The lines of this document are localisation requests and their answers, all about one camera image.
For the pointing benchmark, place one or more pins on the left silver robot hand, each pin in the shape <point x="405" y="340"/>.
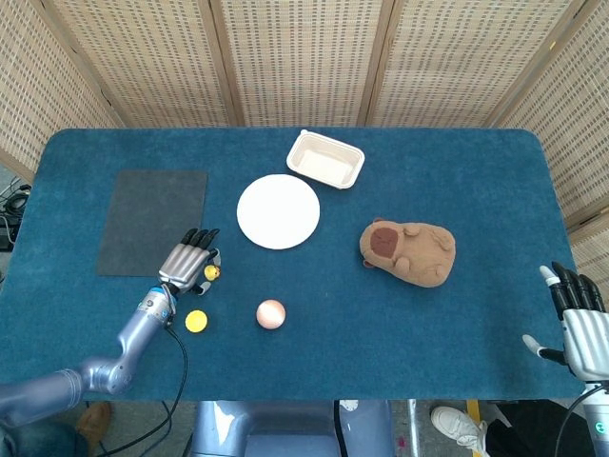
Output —
<point x="183" y="263"/>

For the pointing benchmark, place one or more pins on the dark grey rectangular mat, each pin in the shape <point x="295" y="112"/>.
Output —
<point x="152" y="224"/>

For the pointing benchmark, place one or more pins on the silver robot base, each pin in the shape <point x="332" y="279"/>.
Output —
<point x="290" y="428"/>

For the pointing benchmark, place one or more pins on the pink ball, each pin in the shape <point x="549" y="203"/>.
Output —
<point x="271" y="314"/>

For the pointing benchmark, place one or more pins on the blue table cloth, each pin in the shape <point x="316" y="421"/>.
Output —
<point x="304" y="333"/>

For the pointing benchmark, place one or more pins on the white round plate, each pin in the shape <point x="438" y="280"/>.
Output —
<point x="278" y="211"/>

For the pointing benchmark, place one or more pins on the brown capybara plush toy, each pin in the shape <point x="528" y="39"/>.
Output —
<point x="409" y="252"/>

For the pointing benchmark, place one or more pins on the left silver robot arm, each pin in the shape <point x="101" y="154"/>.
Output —
<point x="102" y="354"/>

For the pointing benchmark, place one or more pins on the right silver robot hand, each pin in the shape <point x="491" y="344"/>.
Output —
<point x="581" y="335"/>

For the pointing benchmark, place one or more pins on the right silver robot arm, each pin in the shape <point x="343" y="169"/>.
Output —
<point x="597" y="419"/>

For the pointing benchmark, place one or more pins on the woven bamboo folding screen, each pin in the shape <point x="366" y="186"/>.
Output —
<point x="304" y="62"/>

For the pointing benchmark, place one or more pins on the white rectangular plastic container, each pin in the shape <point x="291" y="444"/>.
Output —
<point x="326" y="160"/>

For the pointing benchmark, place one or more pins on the small yellow toy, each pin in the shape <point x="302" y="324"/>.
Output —
<point x="211" y="272"/>

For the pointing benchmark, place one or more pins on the yellow disc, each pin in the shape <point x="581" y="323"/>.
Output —
<point x="196" y="321"/>

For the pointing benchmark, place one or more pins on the white sneaker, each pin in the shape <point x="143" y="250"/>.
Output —
<point x="459" y="426"/>

